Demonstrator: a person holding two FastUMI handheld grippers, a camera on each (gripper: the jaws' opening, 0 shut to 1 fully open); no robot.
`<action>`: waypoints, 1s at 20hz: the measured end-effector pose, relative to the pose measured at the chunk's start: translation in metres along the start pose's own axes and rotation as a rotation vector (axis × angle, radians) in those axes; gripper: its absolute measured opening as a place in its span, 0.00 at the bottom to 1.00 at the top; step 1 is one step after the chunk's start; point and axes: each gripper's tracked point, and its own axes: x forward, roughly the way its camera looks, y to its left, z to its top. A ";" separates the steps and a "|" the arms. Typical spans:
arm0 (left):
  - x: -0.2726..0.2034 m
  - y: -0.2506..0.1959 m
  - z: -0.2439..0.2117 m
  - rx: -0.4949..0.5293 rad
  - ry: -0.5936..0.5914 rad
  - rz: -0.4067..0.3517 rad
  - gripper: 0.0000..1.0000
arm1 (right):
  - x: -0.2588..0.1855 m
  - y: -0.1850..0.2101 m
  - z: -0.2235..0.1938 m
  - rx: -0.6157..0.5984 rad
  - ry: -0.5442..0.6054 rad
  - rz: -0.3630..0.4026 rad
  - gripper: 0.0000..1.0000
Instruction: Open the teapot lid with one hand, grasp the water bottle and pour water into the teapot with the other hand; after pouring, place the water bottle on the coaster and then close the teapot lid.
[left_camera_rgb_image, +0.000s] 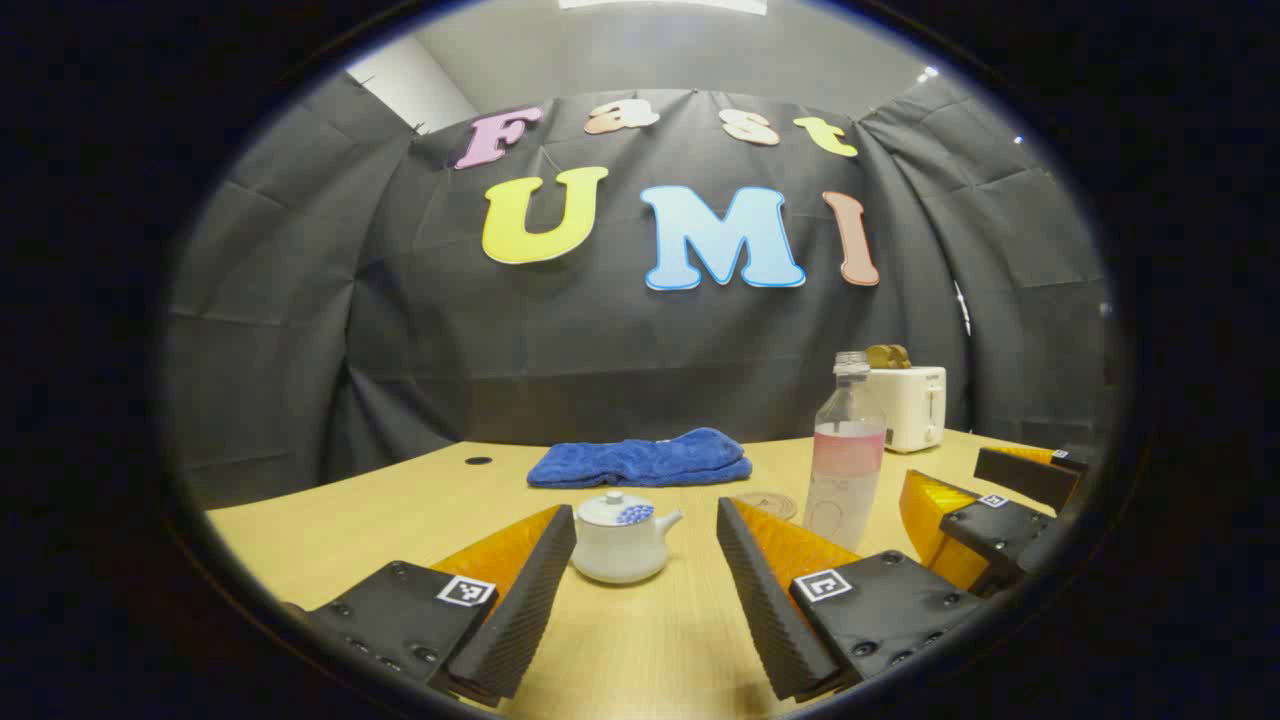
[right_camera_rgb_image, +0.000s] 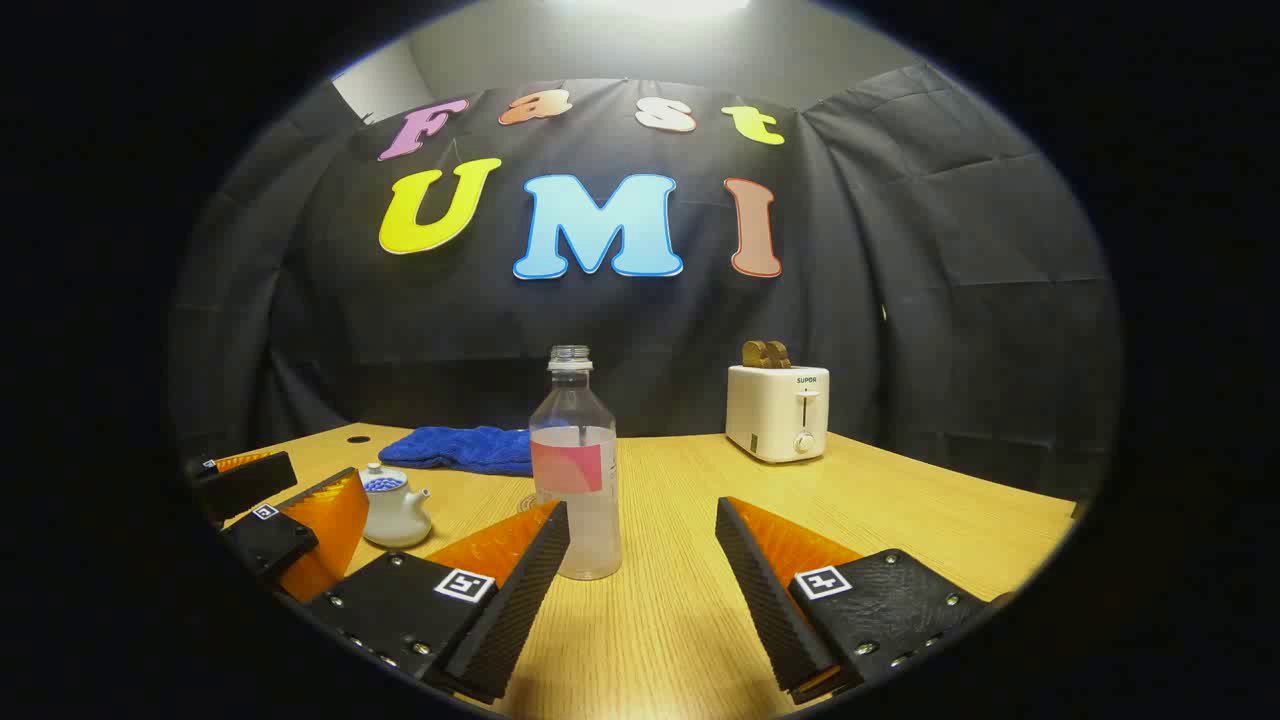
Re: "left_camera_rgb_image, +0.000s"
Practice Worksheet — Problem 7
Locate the ceiling light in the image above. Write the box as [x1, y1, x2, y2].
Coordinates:
[557, 0, 769, 15]

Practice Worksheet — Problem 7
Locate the white teacup lid blue print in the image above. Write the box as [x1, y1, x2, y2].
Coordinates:
[577, 490, 656, 527]

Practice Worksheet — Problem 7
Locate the round brown coaster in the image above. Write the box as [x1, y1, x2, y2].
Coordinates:
[733, 491, 799, 522]

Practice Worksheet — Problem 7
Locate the blue towel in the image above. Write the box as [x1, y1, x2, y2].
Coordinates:
[527, 428, 753, 489]

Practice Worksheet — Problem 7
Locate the clear water bottle pink label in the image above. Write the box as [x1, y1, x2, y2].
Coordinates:
[802, 351, 888, 552]

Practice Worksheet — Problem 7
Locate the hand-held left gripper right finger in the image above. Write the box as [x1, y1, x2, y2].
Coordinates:
[716, 497, 986, 701]

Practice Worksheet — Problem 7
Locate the white teacup with spout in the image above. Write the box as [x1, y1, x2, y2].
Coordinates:
[570, 490, 684, 585]

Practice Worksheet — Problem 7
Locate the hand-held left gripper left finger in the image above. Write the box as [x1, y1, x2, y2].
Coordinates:
[285, 503, 578, 706]

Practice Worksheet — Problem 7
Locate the white toaster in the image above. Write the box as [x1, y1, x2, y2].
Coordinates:
[868, 366, 947, 454]

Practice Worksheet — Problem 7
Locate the black backdrop cloth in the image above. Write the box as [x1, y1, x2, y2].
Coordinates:
[165, 75, 1116, 511]

